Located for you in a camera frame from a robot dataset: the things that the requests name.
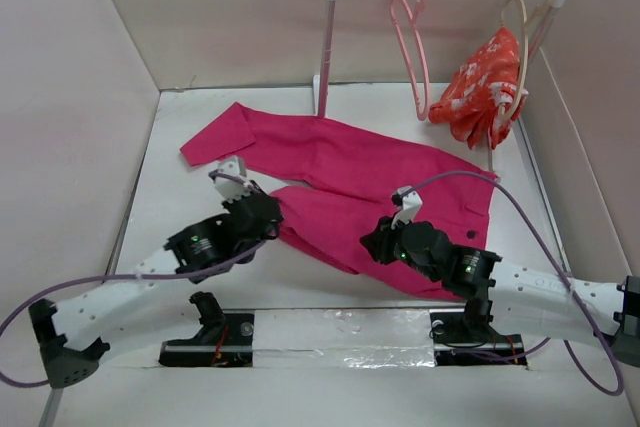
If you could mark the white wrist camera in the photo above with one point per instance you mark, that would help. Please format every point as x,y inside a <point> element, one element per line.
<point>229,178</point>
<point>408,203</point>

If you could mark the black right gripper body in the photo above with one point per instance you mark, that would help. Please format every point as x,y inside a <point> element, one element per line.
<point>390,247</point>

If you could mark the metal rail left edge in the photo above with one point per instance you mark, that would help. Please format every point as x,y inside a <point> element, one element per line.
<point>51,408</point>

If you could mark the pink plastic hanger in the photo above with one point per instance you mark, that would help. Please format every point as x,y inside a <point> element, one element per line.
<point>405,22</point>

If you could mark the orange floral garment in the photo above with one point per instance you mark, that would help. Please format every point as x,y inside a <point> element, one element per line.
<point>482,102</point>

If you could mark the pink trousers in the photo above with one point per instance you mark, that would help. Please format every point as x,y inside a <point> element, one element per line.
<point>341,179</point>

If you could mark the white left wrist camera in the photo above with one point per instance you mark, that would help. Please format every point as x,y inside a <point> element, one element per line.
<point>229,178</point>

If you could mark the beige wooden hanger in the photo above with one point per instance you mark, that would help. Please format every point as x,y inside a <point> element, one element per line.
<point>522,42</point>

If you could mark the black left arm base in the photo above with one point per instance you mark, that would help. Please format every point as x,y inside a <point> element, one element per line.
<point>224,339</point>

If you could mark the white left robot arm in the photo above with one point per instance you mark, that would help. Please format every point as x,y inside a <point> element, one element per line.
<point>76,335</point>

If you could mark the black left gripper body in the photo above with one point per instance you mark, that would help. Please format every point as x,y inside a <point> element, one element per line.
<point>229,205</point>

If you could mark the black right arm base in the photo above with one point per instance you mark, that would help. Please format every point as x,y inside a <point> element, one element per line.
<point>462,343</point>

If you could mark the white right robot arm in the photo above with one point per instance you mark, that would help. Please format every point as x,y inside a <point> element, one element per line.
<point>512,299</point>

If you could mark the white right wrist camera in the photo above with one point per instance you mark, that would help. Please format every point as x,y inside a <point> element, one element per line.
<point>408,203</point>

